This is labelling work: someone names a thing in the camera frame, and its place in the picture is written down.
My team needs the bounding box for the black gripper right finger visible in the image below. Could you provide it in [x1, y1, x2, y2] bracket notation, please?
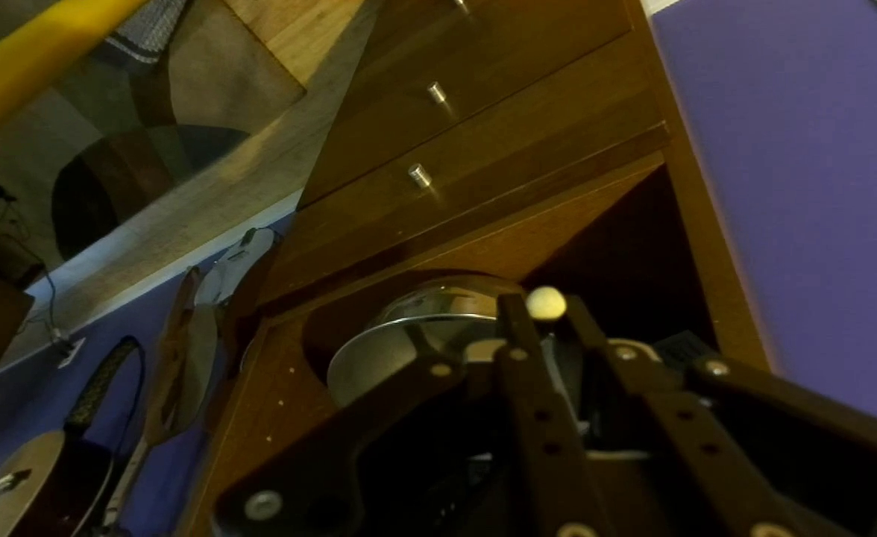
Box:
[559, 294, 877, 537]

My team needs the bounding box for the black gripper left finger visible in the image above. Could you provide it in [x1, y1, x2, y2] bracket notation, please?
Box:
[212, 292, 604, 537]

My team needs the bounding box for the silver metal bowl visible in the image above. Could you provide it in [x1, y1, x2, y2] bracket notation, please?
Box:
[325, 280, 600, 458]

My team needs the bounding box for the brown wooden cabinet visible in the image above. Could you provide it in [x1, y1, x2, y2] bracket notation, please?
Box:
[173, 0, 791, 537]

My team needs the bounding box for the patterned area rug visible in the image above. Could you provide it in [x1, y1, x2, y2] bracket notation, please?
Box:
[0, 0, 360, 292]

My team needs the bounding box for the yellow pole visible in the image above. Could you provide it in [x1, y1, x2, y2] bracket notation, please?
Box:
[0, 0, 149, 131]

